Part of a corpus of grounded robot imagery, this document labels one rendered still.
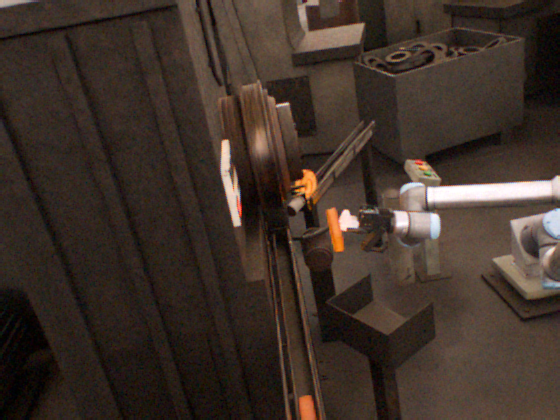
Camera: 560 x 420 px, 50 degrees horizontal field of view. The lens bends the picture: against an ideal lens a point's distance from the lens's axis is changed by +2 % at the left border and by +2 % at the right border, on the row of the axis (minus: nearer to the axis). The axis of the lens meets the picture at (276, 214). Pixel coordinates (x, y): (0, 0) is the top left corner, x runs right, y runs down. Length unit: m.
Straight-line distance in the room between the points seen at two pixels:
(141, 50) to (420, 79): 2.96
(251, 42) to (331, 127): 0.92
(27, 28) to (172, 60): 0.34
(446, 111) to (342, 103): 0.85
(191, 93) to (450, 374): 1.68
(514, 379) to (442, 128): 2.25
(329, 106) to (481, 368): 2.73
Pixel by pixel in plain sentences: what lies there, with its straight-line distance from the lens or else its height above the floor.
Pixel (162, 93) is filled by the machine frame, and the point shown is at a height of 1.49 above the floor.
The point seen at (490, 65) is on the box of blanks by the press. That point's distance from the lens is 4.60.
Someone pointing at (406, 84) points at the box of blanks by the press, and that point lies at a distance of 4.26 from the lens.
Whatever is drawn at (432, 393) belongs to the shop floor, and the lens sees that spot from 2.65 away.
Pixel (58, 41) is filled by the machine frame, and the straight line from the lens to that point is 1.61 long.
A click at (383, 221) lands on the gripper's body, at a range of 2.13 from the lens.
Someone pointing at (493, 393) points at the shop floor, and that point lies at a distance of 2.66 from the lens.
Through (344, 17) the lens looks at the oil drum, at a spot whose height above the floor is 0.70.
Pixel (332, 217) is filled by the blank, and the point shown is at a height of 0.89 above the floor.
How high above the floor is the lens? 1.84
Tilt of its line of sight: 26 degrees down
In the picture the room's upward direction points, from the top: 12 degrees counter-clockwise
